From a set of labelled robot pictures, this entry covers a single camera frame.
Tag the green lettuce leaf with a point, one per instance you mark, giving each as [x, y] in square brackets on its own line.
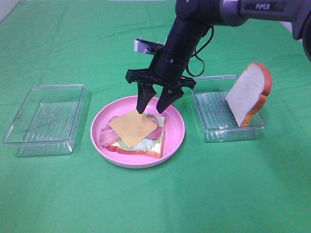
[146, 144]

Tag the right clear plastic tray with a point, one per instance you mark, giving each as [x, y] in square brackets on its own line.
[216, 121]

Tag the yellow cheese slice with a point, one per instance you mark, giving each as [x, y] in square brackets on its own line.
[133, 127]

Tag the clear plastic tray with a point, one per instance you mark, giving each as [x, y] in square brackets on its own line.
[216, 121]
[48, 121]

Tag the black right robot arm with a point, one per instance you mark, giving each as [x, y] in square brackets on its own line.
[194, 19]

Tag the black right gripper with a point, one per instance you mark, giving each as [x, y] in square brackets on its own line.
[164, 70]

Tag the toast bread slice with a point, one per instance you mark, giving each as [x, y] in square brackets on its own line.
[156, 153]
[249, 93]

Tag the bacon strip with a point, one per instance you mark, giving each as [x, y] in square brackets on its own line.
[154, 135]
[108, 136]

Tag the left clear plastic tray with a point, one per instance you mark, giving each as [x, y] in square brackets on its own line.
[48, 121]

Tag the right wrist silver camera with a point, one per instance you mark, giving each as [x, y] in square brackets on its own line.
[146, 47]

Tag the pink round plate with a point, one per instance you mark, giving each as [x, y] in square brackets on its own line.
[174, 132]

